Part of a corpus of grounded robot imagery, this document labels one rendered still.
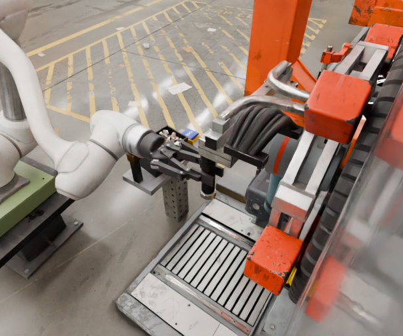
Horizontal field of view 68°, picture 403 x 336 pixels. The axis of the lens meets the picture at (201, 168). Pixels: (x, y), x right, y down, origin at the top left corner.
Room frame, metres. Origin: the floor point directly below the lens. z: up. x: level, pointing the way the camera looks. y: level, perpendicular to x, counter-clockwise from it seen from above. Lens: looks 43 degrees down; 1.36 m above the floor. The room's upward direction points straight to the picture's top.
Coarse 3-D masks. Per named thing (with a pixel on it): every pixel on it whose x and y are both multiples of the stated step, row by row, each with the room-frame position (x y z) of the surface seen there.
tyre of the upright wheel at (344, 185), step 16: (400, 48) 0.51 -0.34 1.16; (400, 64) 0.44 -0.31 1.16; (400, 80) 0.41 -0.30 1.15; (384, 96) 0.39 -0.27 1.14; (384, 112) 0.37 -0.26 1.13; (368, 128) 0.36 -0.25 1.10; (368, 144) 0.34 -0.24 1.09; (352, 160) 0.33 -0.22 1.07; (352, 176) 0.31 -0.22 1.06; (336, 192) 0.31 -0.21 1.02; (336, 208) 0.28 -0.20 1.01; (320, 224) 0.28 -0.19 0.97; (320, 240) 0.26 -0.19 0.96; (304, 256) 0.27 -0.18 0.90; (304, 272) 0.25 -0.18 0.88
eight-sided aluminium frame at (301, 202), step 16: (368, 48) 0.63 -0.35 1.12; (384, 48) 0.62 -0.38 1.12; (352, 64) 0.55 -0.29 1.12; (368, 64) 0.54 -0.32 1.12; (304, 144) 0.41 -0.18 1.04; (336, 144) 0.39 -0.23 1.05; (304, 160) 0.40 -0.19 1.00; (320, 160) 0.38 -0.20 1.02; (288, 176) 0.37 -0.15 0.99; (320, 176) 0.36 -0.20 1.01; (288, 192) 0.35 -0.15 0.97; (304, 192) 0.34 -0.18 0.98; (272, 208) 0.35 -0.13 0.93; (288, 208) 0.34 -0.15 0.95; (304, 208) 0.32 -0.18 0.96; (320, 208) 0.61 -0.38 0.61; (272, 224) 0.35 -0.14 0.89; (288, 224) 0.54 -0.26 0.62; (304, 224) 0.35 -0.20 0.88
